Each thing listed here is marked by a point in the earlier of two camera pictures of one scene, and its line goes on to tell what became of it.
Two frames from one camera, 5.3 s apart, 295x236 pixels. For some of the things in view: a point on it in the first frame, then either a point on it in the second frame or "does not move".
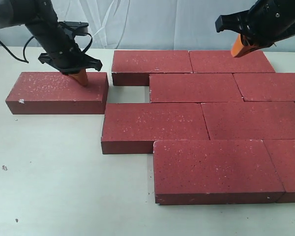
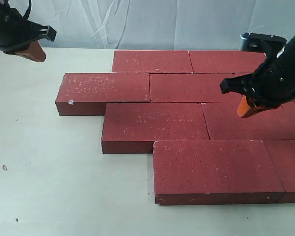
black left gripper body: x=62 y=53 -> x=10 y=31
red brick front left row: x=214 y=171 does not move
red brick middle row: x=253 y=120 does not move
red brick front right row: x=287 y=156 does not move
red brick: x=133 y=67 does not move
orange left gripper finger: x=81 y=76 -> x=35 y=52
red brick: x=53 y=93 -> x=86 y=94
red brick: x=132 y=128 does not move
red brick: x=222 y=61 does not move
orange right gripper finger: x=237 y=45 -> x=244 y=106
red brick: x=193 y=87 does not move
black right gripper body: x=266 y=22 -> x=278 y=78
